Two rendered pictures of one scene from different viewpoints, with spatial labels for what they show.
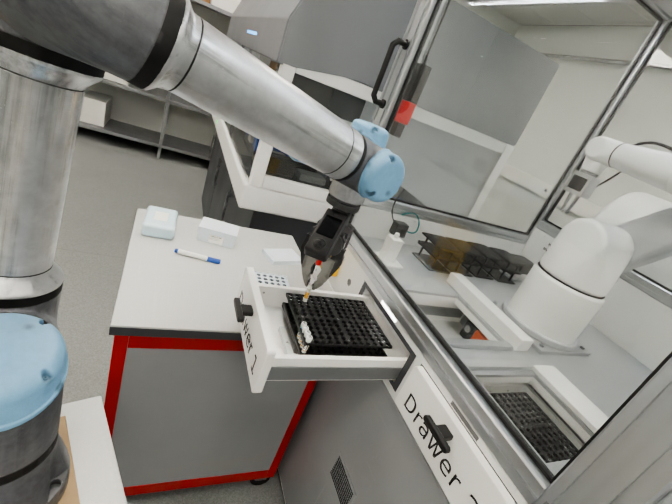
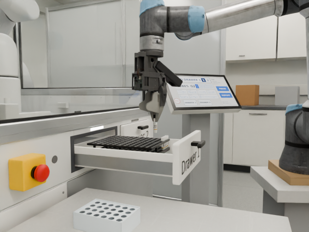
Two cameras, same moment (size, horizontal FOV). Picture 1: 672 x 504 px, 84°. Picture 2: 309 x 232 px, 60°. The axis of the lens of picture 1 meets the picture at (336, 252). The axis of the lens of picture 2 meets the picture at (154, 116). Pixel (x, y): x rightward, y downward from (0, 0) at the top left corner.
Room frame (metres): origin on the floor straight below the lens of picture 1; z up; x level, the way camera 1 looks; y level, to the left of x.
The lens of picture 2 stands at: (1.27, 0.67, 1.05)
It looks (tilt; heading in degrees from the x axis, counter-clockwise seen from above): 5 degrees down; 230
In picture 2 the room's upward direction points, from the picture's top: straight up
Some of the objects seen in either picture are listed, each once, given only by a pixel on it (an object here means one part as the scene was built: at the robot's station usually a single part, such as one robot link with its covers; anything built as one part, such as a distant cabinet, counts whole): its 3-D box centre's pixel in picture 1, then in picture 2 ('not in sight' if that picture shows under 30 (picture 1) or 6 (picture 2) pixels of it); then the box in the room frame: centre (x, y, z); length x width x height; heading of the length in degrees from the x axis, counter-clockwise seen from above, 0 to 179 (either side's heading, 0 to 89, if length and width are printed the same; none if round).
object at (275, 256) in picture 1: (282, 256); not in sight; (1.21, 0.17, 0.77); 0.13 x 0.09 x 0.02; 136
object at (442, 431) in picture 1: (441, 432); (142, 127); (0.53, -0.30, 0.91); 0.07 x 0.04 x 0.01; 29
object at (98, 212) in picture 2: (267, 285); (107, 217); (0.98, 0.15, 0.78); 0.12 x 0.08 x 0.04; 117
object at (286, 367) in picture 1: (336, 331); (128, 151); (0.77, -0.07, 0.86); 0.40 x 0.26 x 0.06; 119
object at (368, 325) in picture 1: (333, 329); (130, 150); (0.76, -0.06, 0.87); 0.22 x 0.18 x 0.06; 119
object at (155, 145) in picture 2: (298, 317); (158, 143); (0.71, 0.02, 0.90); 0.18 x 0.02 x 0.01; 29
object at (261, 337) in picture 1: (252, 322); (188, 153); (0.66, 0.11, 0.87); 0.29 x 0.02 x 0.11; 29
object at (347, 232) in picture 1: (335, 224); (149, 72); (0.75, 0.02, 1.12); 0.09 x 0.08 x 0.12; 172
